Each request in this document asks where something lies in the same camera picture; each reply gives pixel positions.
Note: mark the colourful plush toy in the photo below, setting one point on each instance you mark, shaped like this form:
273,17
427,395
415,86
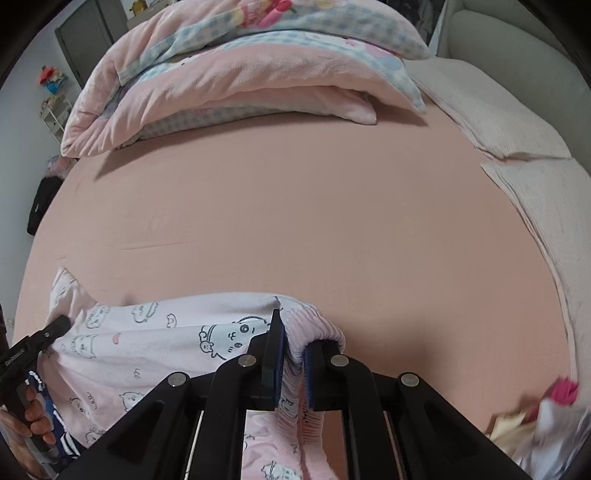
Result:
52,79

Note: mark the beige pillow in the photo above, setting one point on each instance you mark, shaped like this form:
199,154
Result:
532,165

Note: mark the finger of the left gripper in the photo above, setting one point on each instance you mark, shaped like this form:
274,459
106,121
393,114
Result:
54,330

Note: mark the pink folded quilt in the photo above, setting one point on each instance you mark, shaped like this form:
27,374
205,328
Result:
203,63

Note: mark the white shelf rack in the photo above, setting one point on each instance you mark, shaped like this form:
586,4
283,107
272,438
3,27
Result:
54,113

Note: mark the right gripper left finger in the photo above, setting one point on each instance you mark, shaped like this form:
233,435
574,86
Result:
191,427

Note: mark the navy striped garment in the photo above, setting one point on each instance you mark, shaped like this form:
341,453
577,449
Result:
68,448

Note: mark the grey door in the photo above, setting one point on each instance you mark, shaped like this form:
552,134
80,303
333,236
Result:
89,31

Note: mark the pink cartoon pajama pants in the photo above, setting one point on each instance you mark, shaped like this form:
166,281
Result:
113,356

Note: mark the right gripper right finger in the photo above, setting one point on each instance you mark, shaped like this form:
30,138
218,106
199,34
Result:
398,427

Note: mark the pile of folded clothes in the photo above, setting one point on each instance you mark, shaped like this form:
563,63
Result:
549,439

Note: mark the person left hand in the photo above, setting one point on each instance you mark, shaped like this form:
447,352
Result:
16,432

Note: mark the green bed headboard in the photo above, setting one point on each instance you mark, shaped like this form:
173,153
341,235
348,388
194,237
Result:
518,52

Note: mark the pink bed sheet mattress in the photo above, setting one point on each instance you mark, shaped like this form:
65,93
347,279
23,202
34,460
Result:
394,232

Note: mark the black backpack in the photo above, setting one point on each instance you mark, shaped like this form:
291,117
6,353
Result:
46,192

